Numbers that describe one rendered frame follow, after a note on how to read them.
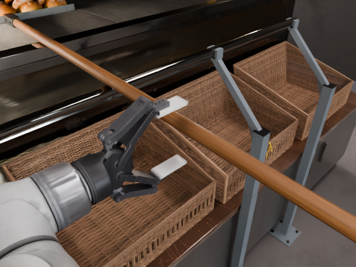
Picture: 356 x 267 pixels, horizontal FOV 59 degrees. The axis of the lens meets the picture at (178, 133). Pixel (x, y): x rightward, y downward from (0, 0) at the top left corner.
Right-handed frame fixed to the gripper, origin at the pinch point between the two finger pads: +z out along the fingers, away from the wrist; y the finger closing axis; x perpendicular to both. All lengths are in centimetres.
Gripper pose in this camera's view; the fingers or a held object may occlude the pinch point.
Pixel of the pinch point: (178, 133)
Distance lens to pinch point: 59.2
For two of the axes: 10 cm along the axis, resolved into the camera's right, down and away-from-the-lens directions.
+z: 7.4, -3.9, 5.5
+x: 6.7, 4.3, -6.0
